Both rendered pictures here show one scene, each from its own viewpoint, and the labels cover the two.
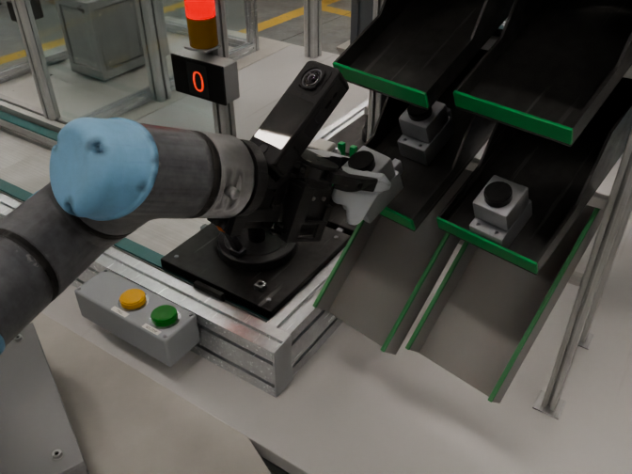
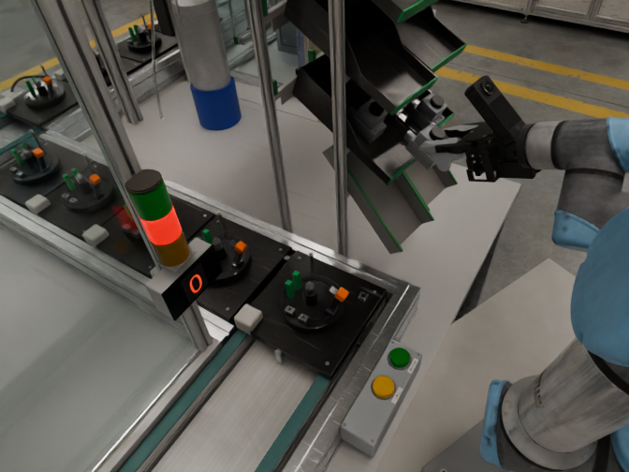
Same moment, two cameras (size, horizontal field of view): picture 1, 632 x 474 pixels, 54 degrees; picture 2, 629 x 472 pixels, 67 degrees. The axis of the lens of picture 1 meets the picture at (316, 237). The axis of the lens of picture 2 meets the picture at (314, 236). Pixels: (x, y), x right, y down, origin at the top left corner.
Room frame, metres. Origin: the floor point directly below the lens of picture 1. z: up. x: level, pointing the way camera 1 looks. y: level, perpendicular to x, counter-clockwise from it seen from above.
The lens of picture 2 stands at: (0.83, 0.70, 1.81)
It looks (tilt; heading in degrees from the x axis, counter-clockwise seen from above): 46 degrees down; 272
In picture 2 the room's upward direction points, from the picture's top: 5 degrees counter-clockwise
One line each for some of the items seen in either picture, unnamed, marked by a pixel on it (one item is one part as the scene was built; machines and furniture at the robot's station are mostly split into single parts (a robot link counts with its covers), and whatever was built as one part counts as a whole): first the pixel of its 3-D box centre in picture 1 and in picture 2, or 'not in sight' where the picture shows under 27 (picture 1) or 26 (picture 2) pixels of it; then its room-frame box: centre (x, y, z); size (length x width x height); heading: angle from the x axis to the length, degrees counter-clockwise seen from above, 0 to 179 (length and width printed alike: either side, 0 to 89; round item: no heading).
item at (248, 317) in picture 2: not in sight; (249, 319); (1.01, 0.13, 0.97); 0.05 x 0.05 x 0.04; 56
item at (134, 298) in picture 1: (133, 300); (383, 387); (0.74, 0.29, 0.96); 0.04 x 0.04 x 0.02
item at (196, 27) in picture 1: (202, 30); (169, 244); (1.08, 0.19, 1.28); 0.05 x 0.05 x 0.05
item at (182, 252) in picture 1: (258, 250); (312, 308); (0.87, 0.10, 0.96); 0.24 x 0.24 x 0.02; 56
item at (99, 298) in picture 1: (136, 314); (382, 394); (0.74, 0.29, 0.93); 0.21 x 0.07 x 0.06; 56
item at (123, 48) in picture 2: not in sight; (141, 35); (1.55, -1.28, 1.01); 0.24 x 0.24 x 0.13; 56
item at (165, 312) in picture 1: (165, 317); (399, 359); (0.70, 0.24, 0.96); 0.04 x 0.04 x 0.02
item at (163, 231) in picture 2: (198, 0); (160, 221); (1.08, 0.19, 1.33); 0.05 x 0.05 x 0.05
